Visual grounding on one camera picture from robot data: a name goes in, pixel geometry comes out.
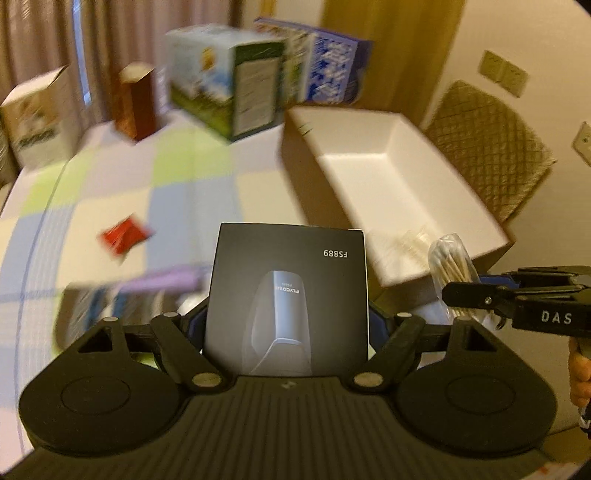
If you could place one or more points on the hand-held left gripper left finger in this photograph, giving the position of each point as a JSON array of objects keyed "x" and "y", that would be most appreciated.
[{"x": 195, "y": 325}]

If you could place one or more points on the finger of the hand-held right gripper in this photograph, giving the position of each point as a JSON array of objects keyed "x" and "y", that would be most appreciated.
[
  {"x": 496, "y": 278},
  {"x": 471, "y": 295}
]

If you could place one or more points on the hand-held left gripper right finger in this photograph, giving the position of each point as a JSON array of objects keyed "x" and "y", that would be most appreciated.
[{"x": 376, "y": 323}]

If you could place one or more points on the cotton swab packet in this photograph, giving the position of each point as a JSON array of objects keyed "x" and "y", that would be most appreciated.
[{"x": 450, "y": 258}]

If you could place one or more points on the black product box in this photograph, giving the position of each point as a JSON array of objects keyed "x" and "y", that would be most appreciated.
[{"x": 286, "y": 300}]

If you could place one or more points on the brown white storage box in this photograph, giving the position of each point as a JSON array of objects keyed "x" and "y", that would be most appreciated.
[{"x": 397, "y": 170}]

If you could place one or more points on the person's right hand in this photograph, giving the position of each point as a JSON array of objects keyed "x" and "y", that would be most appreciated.
[{"x": 581, "y": 378}]

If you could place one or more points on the purple tube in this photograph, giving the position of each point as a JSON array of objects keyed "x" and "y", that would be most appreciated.
[{"x": 161, "y": 278}]

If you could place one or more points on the red snack packet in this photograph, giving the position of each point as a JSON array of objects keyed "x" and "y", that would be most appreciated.
[{"x": 125, "y": 234}]

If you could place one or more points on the beige quilted chair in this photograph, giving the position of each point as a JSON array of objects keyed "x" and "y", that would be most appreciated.
[{"x": 489, "y": 138}]

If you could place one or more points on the checked tablecloth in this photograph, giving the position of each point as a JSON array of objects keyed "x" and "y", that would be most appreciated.
[{"x": 138, "y": 184}]

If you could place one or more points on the brown red patterned box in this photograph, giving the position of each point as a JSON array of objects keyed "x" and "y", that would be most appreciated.
[{"x": 136, "y": 104}]

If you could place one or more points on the green blue landscape carton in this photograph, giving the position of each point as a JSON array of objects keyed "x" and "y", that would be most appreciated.
[{"x": 217, "y": 78}]

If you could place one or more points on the wooden door panel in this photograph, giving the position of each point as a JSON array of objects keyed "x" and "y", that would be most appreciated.
[{"x": 397, "y": 46}]

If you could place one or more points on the white picture carton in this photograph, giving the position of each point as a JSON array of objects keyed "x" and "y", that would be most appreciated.
[{"x": 39, "y": 124}]

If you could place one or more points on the blue white printed carton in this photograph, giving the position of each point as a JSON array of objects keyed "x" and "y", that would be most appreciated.
[{"x": 330, "y": 64}]

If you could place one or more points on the beige striped curtain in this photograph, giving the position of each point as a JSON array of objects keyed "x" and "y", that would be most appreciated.
[{"x": 69, "y": 37}]

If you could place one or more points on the beige wall socket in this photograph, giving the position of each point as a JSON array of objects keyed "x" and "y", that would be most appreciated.
[
  {"x": 515, "y": 79},
  {"x": 584, "y": 143},
  {"x": 491, "y": 67}
]

